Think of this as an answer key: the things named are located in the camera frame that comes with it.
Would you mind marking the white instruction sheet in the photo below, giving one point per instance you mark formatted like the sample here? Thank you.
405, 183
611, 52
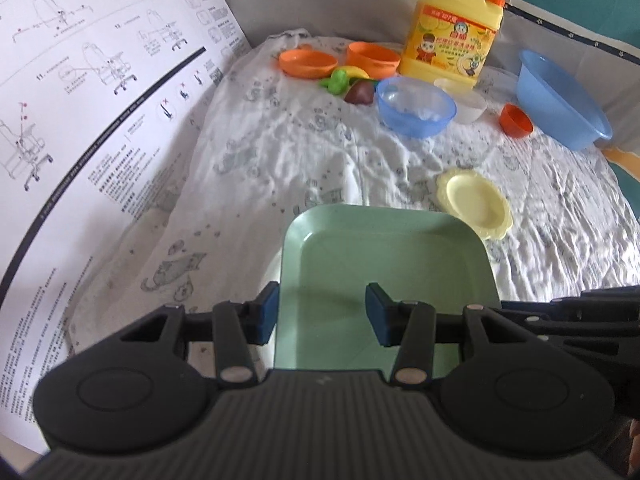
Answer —
100, 110

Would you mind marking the white bowl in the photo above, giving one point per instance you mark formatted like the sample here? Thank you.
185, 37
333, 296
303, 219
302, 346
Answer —
472, 110

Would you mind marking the large blue basin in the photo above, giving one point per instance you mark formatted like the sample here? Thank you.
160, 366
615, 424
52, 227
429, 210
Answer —
560, 100

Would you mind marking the green square plate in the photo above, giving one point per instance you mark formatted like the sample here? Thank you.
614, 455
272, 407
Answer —
340, 260

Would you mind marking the pale yellow scalloped plate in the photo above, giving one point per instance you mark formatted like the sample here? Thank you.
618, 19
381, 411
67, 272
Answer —
475, 202

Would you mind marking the person's right hand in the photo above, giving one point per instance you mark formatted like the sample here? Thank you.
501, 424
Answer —
634, 435

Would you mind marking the yellow detergent bottle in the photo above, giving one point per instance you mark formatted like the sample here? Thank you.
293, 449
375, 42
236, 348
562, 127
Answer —
450, 45

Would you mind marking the yellow toy banana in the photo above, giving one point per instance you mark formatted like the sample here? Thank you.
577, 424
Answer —
350, 71

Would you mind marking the light green toy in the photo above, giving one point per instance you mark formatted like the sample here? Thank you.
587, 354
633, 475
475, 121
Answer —
336, 81

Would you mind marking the small orange bowl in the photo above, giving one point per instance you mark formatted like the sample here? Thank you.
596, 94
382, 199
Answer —
515, 121

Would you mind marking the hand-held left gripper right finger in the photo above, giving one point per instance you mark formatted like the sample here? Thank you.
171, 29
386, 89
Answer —
377, 317

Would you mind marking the dark red toy fruit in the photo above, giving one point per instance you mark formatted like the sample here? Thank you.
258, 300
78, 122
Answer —
360, 94

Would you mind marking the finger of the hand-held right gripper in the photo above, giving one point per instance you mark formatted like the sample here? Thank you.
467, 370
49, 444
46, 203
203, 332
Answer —
580, 345
540, 310

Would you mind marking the large orange bowl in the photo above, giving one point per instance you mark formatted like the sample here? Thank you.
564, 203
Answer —
372, 57

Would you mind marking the yellow teal striped cushion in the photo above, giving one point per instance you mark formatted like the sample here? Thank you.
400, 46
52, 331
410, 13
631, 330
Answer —
622, 157

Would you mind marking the translucent blue bowl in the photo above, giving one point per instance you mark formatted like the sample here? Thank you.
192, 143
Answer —
415, 120

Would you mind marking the orange plate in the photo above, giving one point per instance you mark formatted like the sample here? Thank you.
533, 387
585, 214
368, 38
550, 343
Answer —
307, 62

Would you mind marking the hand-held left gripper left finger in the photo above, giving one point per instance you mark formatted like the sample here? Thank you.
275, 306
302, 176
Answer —
267, 312

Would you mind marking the white cat-print blanket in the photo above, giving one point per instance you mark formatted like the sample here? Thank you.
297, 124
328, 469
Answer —
300, 160

